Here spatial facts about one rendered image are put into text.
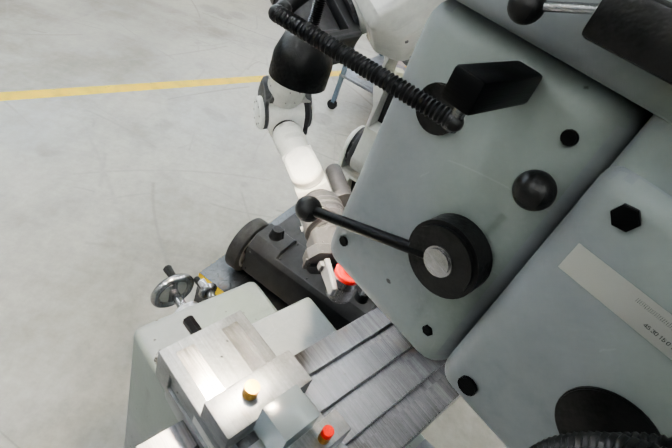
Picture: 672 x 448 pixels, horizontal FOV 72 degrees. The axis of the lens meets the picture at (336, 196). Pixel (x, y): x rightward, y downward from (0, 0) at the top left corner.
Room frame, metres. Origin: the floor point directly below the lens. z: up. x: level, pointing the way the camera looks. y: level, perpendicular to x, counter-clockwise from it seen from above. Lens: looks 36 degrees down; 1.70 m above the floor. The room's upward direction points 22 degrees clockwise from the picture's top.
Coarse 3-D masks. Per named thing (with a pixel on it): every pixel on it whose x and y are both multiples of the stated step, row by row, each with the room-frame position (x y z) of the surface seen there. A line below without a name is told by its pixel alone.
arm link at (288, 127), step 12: (276, 108) 0.93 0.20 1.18; (300, 108) 0.96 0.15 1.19; (276, 120) 0.93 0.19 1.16; (288, 120) 0.94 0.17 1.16; (300, 120) 0.96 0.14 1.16; (276, 132) 0.90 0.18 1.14; (288, 132) 0.89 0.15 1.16; (300, 132) 0.90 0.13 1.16; (276, 144) 0.88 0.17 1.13; (288, 144) 0.85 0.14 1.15; (300, 144) 0.85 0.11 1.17
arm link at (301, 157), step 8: (288, 152) 0.80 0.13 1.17; (296, 152) 0.79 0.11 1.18; (304, 152) 0.79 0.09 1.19; (312, 152) 0.79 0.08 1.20; (288, 160) 0.77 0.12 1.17; (296, 160) 0.77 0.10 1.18; (304, 160) 0.77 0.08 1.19; (312, 160) 0.77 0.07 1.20; (288, 168) 0.75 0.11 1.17; (296, 168) 0.75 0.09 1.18; (304, 168) 0.75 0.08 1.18; (312, 168) 0.75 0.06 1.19; (320, 168) 0.75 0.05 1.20; (296, 176) 0.73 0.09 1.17; (304, 176) 0.73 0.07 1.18; (312, 176) 0.73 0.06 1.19; (320, 176) 0.74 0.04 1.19; (296, 184) 0.72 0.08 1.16; (304, 184) 0.72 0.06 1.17; (312, 184) 0.72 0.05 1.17
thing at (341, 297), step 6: (336, 282) 0.54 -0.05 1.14; (342, 288) 0.53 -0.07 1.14; (348, 288) 0.53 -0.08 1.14; (354, 288) 0.54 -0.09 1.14; (336, 294) 0.53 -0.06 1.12; (342, 294) 0.53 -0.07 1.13; (348, 294) 0.54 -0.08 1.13; (336, 300) 0.53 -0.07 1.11; (342, 300) 0.53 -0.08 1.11; (348, 300) 0.54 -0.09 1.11
